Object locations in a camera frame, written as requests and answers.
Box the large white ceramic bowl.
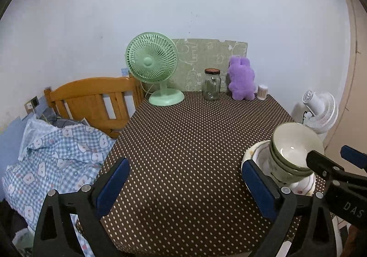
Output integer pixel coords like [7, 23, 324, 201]
[269, 141, 313, 177]

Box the white bowl with green pattern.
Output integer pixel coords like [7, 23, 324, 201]
[271, 122, 324, 171]

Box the larger cream plate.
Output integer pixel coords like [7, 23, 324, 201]
[240, 140, 316, 193]

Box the floral white plate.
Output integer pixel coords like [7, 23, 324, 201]
[253, 142, 315, 196]

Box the white standing fan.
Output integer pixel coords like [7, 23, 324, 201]
[302, 90, 338, 134]

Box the brown dotted tablecloth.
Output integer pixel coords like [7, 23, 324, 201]
[101, 92, 292, 256]

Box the blue checkered blanket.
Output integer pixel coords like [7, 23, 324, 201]
[1, 114, 117, 257]

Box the cotton swab container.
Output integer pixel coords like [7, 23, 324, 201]
[256, 84, 268, 100]

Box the purple plush toy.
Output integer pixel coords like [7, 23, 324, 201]
[227, 56, 256, 100]

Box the glass jar with red lid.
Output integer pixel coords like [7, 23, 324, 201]
[203, 68, 221, 100]

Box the orange wooden headboard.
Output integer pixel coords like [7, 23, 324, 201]
[44, 74, 144, 139]

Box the green desk fan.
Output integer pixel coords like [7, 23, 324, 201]
[125, 32, 184, 107]

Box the wall power socket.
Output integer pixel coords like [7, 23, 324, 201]
[24, 96, 39, 114]

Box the green patterned wall board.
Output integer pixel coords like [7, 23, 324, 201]
[168, 39, 247, 92]

